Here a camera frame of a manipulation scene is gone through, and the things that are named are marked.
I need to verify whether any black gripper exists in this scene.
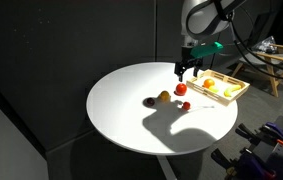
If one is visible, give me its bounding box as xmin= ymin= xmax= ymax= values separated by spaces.
xmin=174 ymin=45 xmax=204 ymax=83

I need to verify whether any wooden tray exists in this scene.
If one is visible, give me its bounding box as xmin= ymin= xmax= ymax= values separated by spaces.
xmin=185 ymin=68 xmax=251 ymax=108

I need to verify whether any large red tomato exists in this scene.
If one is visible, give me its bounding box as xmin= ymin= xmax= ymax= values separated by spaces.
xmin=175 ymin=82 xmax=188 ymax=97

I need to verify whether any orange fruit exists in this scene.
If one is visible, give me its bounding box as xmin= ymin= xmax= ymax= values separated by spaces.
xmin=203 ymin=78 xmax=216 ymax=89

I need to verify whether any yellow lemon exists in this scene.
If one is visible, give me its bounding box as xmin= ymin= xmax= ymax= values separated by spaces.
xmin=208 ymin=85 xmax=220 ymax=94

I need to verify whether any yellow banana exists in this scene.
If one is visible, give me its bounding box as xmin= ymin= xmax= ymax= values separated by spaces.
xmin=223 ymin=84 xmax=243 ymax=98

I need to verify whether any dark purple plum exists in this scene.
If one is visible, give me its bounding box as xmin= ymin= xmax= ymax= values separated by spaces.
xmin=145 ymin=97 xmax=156 ymax=108

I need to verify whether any clear plastic bag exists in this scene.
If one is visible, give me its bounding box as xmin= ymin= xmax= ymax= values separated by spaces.
xmin=255 ymin=35 xmax=279 ymax=55

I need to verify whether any wooden chair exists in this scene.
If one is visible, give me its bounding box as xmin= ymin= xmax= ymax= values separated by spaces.
xmin=230 ymin=43 xmax=283 ymax=99

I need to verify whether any white table leg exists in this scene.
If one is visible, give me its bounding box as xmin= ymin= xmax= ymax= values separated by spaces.
xmin=156 ymin=155 xmax=179 ymax=180

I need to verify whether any purple clamp with orange trigger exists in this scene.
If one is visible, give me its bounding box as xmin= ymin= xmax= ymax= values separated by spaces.
xmin=261 ymin=121 xmax=283 ymax=149

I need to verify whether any large purple clamp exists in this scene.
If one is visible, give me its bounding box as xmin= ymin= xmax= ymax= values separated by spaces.
xmin=210 ymin=147 xmax=278 ymax=180

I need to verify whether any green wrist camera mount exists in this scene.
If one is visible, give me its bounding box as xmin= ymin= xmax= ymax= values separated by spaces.
xmin=190 ymin=41 xmax=225 ymax=60

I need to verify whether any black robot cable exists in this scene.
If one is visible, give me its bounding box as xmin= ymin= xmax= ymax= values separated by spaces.
xmin=228 ymin=13 xmax=283 ymax=82
xmin=235 ymin=6 xmax=283 ymax=68

